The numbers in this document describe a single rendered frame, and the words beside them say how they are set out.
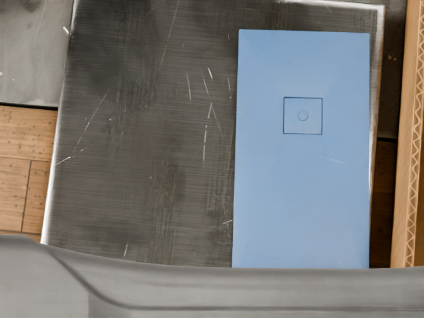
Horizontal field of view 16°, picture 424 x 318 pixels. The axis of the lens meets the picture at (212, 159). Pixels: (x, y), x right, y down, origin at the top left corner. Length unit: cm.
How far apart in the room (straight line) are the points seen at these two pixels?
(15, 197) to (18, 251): 42
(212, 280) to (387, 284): 5
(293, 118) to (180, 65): 7
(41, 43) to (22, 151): 6
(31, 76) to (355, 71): 18
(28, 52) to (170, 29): 8
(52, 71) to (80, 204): 9
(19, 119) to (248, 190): 13
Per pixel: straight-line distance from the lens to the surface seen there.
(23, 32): 84
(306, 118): 80
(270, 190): 78
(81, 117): 80
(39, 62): 84
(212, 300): 40
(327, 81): 80
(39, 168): 82
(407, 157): 76
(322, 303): 41
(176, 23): 82
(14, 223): 81
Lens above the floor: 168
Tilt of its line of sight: 73 degrees down
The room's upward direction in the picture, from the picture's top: straight up
